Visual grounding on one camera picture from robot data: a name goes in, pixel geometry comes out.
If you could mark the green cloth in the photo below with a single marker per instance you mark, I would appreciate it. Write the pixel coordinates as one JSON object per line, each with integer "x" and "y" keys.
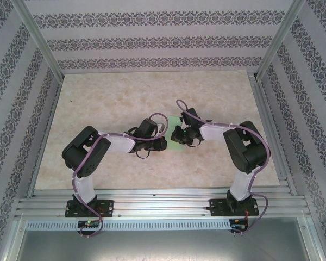
{"x": 170, "y": 127}

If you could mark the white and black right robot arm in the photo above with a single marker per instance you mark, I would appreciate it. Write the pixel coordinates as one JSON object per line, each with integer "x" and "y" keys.
{"x": 214, "y": 131}

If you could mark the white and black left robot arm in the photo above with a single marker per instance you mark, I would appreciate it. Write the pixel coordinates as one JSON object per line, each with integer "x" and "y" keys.
{"x": 119, "y": 142}

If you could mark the grey metal sheet panel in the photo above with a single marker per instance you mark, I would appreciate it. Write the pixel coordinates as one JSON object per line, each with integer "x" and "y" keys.
{"x": 163, "y": 246}

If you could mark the small circuit board green light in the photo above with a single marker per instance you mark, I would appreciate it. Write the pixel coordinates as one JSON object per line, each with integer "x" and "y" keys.
{"x": 89, "y": 223}

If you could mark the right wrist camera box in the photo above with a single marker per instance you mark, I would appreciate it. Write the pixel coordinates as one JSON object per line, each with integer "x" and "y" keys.
{"x": 182, "y": 122}

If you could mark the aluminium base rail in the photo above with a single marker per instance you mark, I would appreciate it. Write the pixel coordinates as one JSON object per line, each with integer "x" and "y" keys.
{"x": 163, "y": 206}

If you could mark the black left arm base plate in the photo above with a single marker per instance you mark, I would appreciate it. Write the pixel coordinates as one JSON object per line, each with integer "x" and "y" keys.
{"x": 107, "y": 208}

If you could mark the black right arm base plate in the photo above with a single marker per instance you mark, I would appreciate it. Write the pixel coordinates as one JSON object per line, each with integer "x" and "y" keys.
{"x": 217, "y": 208}

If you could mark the aluminium side rail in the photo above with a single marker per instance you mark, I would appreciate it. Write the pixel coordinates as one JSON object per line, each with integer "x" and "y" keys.
{"x": 260, "y": 95}
{"x": 44, "y": 141}

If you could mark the aluminium frame post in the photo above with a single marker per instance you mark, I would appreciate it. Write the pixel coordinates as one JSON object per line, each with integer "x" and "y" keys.
{"x": 44, "y": 46}
{"x": 278, "y": 40}

